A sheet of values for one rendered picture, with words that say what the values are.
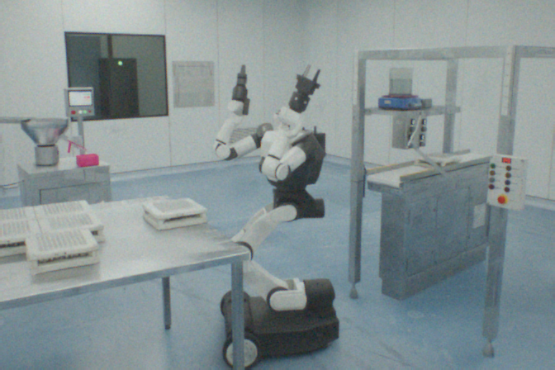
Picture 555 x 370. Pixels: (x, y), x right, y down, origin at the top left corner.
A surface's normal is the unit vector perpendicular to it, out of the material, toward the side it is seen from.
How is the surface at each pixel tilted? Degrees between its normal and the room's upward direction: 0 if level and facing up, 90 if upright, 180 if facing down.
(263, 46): 90
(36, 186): 90
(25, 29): 90
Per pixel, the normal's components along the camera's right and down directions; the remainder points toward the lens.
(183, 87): 0.59, 0.15
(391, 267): -0.75, 0.12
